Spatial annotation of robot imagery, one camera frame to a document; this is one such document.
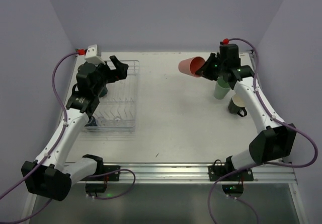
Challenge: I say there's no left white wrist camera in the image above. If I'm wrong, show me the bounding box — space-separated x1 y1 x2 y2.
85 44 104 65

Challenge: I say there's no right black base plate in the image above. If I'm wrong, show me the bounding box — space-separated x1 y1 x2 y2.
208 159 254 182

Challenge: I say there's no blue cup in rack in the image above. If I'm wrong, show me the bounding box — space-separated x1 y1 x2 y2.
85 116 98 127

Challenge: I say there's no clear wire dish rack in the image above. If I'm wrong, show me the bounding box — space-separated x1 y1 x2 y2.
84 60 139 133

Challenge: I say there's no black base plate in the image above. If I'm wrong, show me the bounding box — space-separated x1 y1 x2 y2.
208 159 254 182
93 165 120 182

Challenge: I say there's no aluminium mounting rail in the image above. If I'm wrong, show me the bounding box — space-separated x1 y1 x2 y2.
60 161 295 184

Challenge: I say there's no clear glass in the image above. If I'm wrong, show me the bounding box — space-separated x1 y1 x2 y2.
112 116 123 127
97 116 108 127

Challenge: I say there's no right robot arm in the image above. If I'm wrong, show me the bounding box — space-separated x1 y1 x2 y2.
196 39 296 172

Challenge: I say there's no pink cup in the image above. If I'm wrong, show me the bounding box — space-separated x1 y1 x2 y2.
178 56 205 78

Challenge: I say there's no dark teal cup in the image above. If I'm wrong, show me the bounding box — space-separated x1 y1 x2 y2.
99 87 108 98

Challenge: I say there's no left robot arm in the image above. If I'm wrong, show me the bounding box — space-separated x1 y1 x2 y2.
21 55 129 201

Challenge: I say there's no black mug with handle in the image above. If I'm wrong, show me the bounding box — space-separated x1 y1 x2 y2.
228 94 248 117

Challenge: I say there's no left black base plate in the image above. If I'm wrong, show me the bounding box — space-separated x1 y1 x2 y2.
93 165 120 182

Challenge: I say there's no light green plastic cup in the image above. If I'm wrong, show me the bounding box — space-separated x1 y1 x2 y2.
213 78 230 100

